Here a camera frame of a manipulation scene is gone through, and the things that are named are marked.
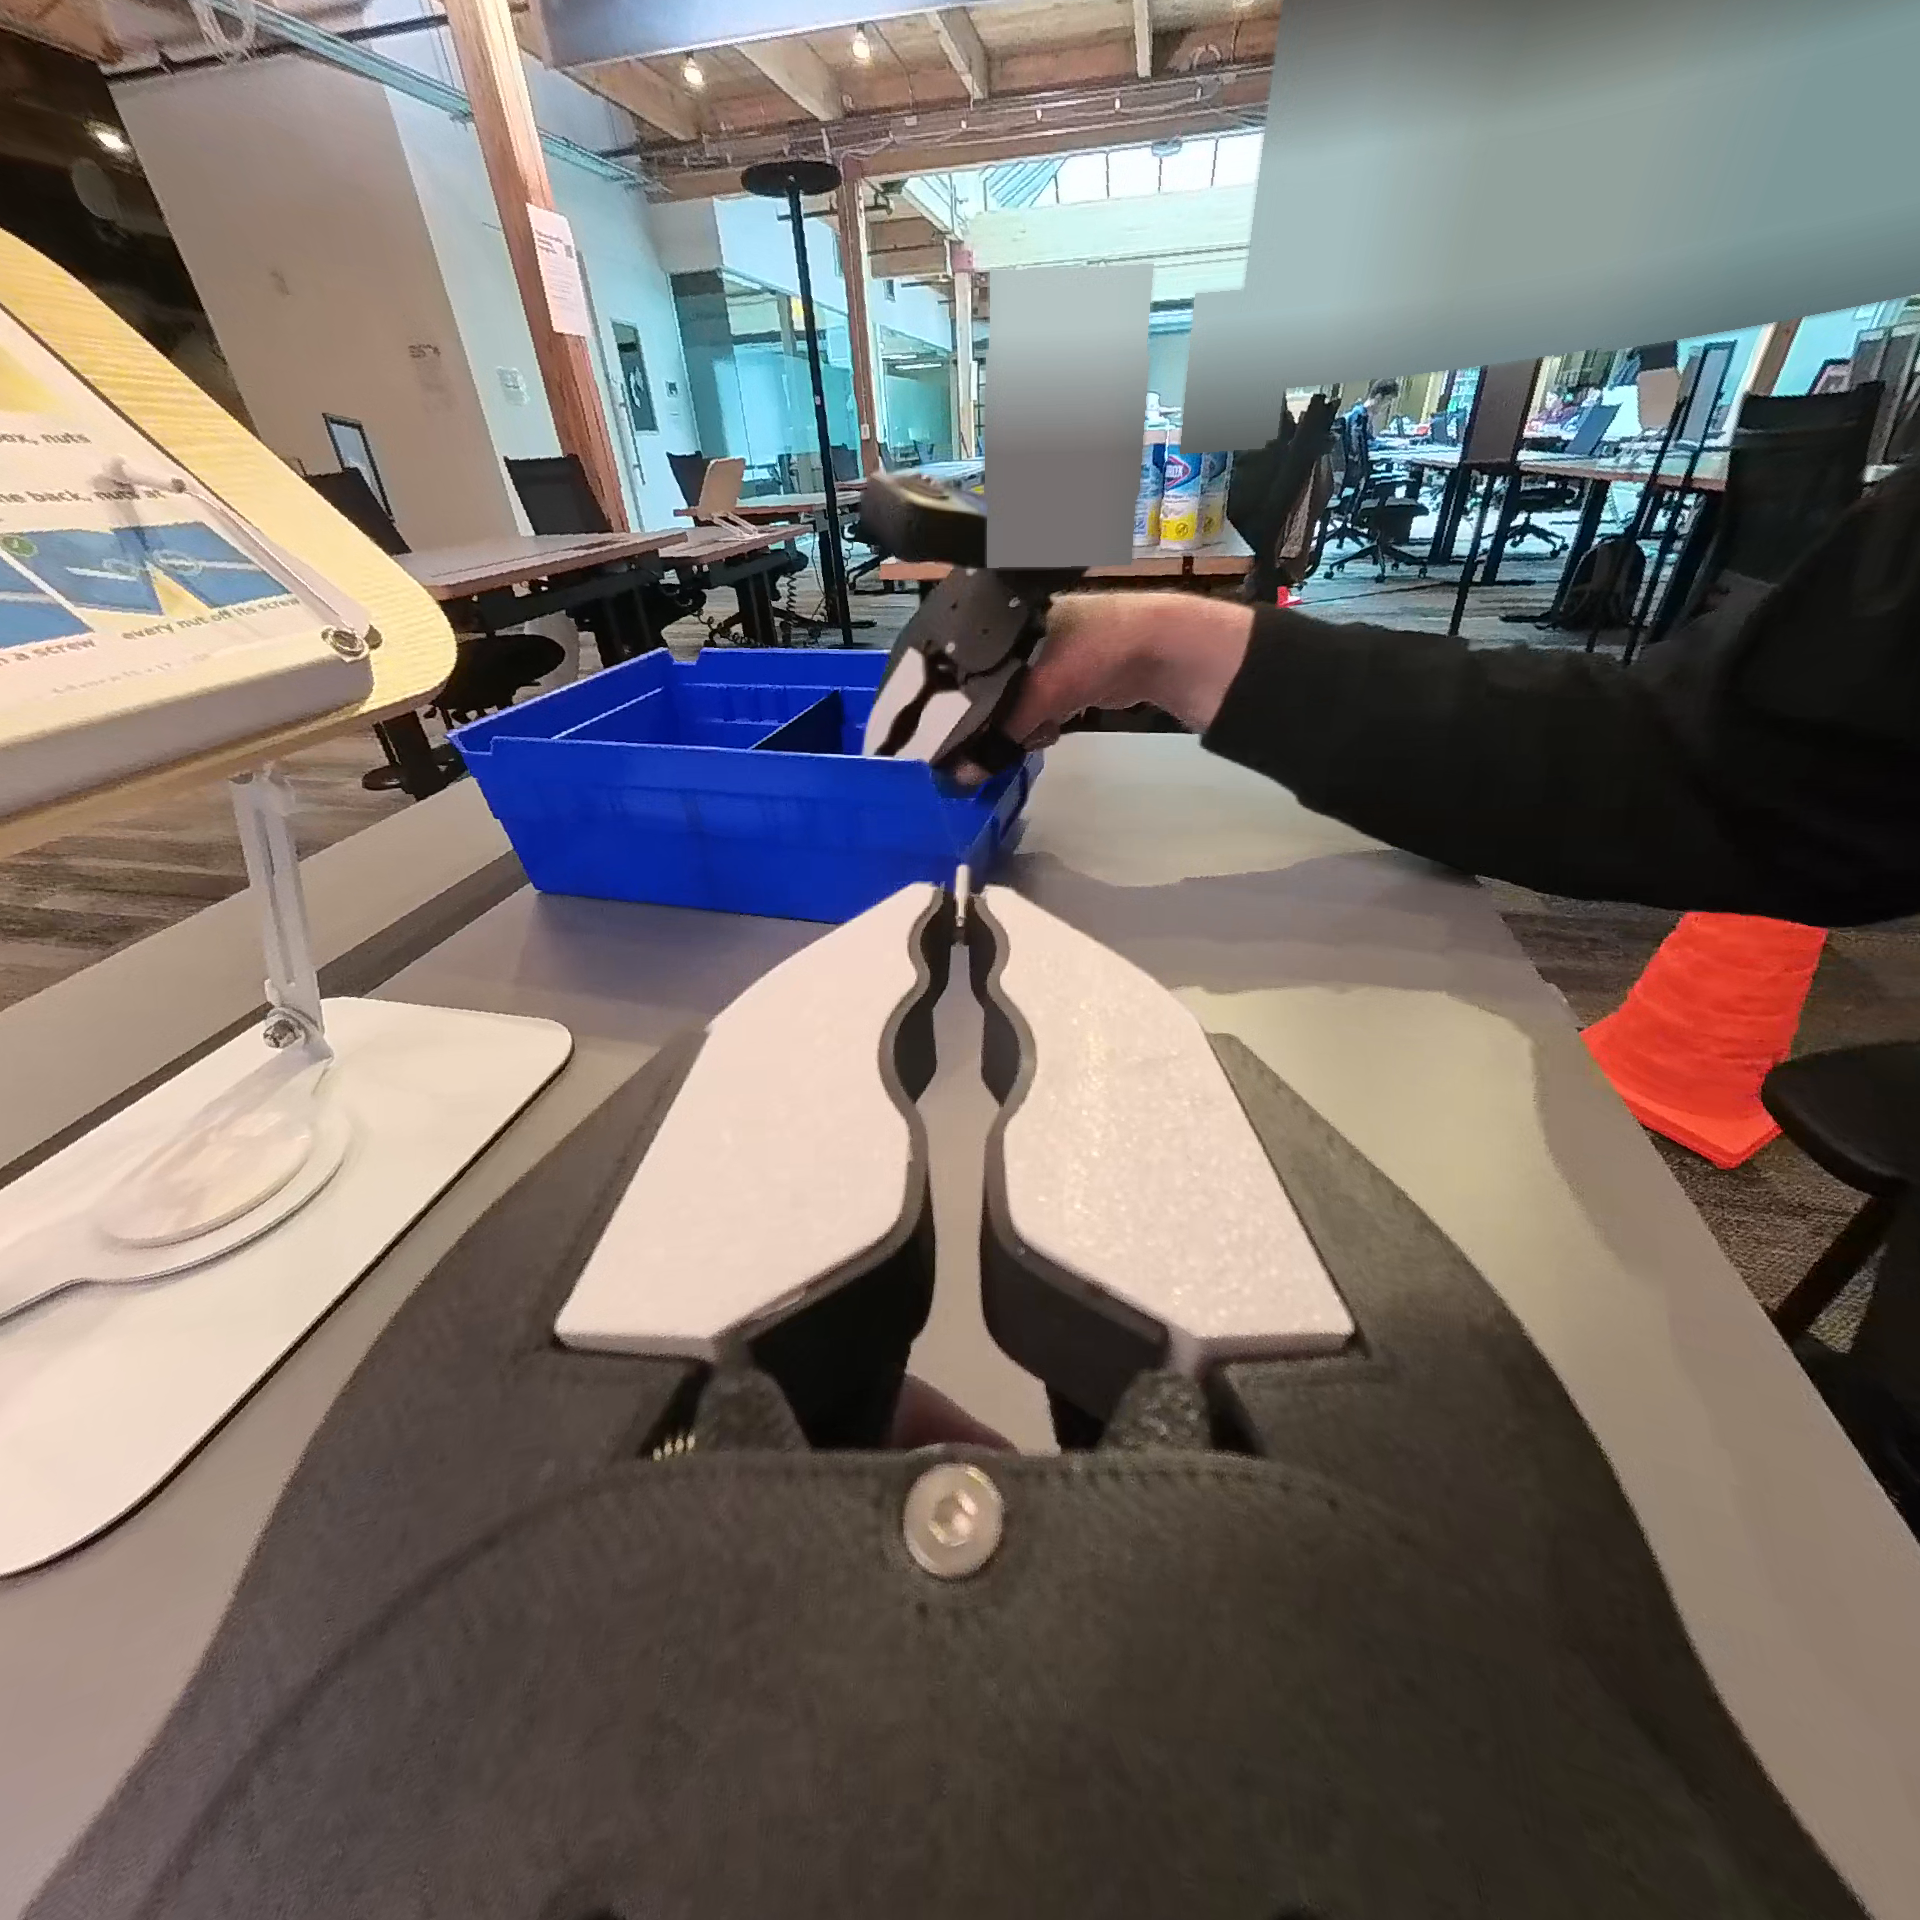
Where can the brown office desk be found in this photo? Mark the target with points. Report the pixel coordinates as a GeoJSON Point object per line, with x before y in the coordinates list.
{"type": "Point", "coordinates": [736, 542]}
{"type": "Point", "coordinates": [526, 563]}

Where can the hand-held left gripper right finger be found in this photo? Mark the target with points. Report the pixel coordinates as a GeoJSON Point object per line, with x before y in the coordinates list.
{"type": "Point", "coordinates": [1170, 1187]}

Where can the white paper notice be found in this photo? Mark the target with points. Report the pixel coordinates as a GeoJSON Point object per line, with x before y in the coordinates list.
{"type": "Point", "coordinates": [557, 270]}

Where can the person's left hand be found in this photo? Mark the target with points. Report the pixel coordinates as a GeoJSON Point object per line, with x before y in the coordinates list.
{"type": "Point", "coordinates": [945, 1423]}

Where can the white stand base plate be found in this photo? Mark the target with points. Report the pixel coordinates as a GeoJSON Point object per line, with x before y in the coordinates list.
{"type": "Point", "coordinates": [451, 1081]}

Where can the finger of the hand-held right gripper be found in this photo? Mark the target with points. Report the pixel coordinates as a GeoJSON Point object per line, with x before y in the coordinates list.
{"type": "Point", "coordinates": [898, 705]}
{"type": "Point", "coordinates": [953, 728]}

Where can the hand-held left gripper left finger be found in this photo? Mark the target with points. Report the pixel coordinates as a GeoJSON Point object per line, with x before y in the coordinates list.
{"type": "Point", "coordinates": [751, 1169]}

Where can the tall black mesh chair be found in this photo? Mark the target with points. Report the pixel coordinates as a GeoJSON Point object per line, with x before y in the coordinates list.
{"type": "Point", "coordinates": [1787, 480]}

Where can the black backpack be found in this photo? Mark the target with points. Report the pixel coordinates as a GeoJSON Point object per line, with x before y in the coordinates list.
{"type": "Point", "coordinates": [1599, 586]}

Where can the person's right forearm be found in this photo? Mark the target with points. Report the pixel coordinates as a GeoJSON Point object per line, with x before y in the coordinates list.
{"type": "Point", "coordinates": [1577, 750]}

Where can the wooden instruction board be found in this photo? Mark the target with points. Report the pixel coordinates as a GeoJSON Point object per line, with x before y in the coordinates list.
{"type": "Point", "coordinates": [150, 600]}

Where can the orange traffic cone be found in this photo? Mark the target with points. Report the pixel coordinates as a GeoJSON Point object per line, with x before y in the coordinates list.
{"type": "Point", "coordinates": [1712, 1034]}

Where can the wooden table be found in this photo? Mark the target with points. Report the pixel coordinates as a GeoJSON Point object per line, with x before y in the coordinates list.
{"type": "Point", "coordinates": [1187, 568]}

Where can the black floor lamp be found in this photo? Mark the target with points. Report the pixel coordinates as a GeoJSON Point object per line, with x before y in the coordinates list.
{"type": "Point", "coordinates": [791, 176]}

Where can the small black framed screen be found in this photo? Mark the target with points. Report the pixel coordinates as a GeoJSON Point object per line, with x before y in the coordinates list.
{"type": "Point", "coordinates": [357, 465]}

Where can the clear acrylic board stand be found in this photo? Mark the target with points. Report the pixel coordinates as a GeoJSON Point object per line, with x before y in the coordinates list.
{"type": "Point", "coordinates": [280, 900]}

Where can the black office chair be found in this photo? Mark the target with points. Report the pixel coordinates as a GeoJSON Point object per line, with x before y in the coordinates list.
{"type": "Point", "coordinates": [495, 669]}
{"type": "Point", "coordinates": [556, 495]}

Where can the white wipes canister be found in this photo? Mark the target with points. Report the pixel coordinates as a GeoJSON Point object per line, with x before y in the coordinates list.
{"type": "Point", "coordinates": [1175, 501]}
{"type": "Point", "coordinates": [1213, 501]}

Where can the blue plastic bin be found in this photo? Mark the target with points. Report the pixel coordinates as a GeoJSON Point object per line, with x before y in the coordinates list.
{"type": "Point", "coordinates": [722, 839]}

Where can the person's right hand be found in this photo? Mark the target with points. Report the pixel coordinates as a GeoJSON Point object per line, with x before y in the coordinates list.
{"type": "Point", "coordinates": [1141, 662]}

